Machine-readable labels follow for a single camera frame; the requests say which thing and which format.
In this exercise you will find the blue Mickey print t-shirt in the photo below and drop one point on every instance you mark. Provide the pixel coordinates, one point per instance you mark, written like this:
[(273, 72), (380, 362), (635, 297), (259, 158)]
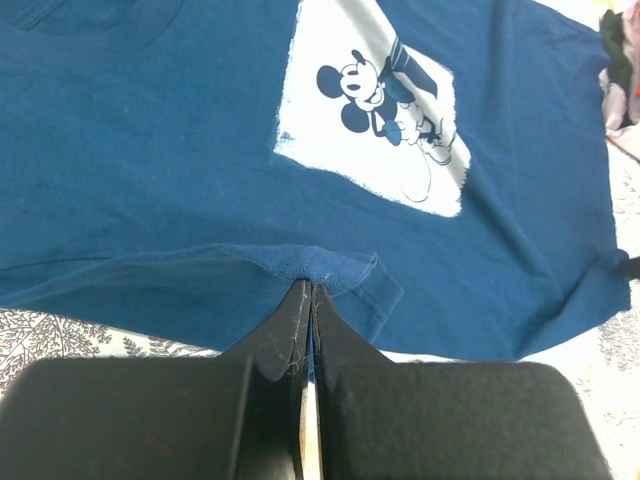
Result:
[(200, 150)]

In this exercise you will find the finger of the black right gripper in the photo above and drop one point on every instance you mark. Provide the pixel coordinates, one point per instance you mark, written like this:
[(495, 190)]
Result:
[(629, 268)]

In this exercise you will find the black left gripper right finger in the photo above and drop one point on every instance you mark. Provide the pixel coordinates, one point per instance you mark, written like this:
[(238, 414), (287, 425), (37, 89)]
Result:
[(379, 419)]

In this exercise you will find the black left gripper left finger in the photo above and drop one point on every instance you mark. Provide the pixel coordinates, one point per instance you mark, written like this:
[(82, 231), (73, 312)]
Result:
[(232, 416)]

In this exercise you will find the white folded t-shirt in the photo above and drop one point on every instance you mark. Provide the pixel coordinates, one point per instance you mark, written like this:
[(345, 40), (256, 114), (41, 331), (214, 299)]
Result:
[(620, 110)]

